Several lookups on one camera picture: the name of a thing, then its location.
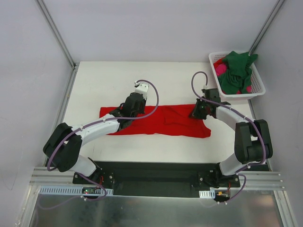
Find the red t-shirt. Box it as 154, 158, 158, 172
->
112, 104, 211, 139

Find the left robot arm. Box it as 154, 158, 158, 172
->
43, 92, 147, 184

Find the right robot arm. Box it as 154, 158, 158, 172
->
189, 88, 273, 188

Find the pink garment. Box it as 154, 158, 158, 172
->
214, 58, 228, 77

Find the green t-shirt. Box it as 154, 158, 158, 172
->
218, 51, 258, 95

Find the white plastic basket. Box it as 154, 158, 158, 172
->
208, 51, 266, 101

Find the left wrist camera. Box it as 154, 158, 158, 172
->
134, 81, 149, 101

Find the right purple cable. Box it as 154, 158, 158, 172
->
191, 71, 267, 205

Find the right white cable duct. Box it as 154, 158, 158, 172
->
199, 190, 215, 199

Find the white cable duct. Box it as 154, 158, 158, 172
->
39, 186, 105, 197
199, 190, 215, 199

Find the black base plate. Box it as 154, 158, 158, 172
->
72, 160, 246, 197

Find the right aluminium frame post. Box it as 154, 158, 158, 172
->
249, 0, 287, 55

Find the aluminium frame post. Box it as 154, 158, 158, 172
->
249, 0, 287, 55
35, 0, 77, 69

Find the left white cable duct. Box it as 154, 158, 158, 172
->
39, 186, 105, 197

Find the left aluminium frame post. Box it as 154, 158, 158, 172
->
35, 0, 77, 69

